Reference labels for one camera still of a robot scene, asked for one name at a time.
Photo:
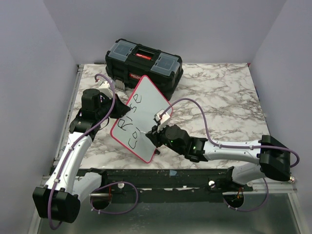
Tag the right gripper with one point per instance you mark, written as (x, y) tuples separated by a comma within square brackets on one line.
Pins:
[(154, 136)]

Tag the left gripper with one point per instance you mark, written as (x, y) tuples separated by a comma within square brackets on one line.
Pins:
[(121, 108)]

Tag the pink framed whiteboard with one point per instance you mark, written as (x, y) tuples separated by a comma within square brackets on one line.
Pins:
[(145, 101)]

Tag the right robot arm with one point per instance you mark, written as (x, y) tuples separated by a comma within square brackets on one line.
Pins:
[(264, 158)]

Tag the black plastic toolbox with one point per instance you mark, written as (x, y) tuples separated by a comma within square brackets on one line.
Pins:
[(127, 62)]

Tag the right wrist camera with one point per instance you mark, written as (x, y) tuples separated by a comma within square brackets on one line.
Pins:
[(162, 119)]

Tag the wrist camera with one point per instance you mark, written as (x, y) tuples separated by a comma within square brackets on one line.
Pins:
[(104, 87), (162, 119)]

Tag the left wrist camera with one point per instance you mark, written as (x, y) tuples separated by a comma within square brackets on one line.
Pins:
[(104, 87)]

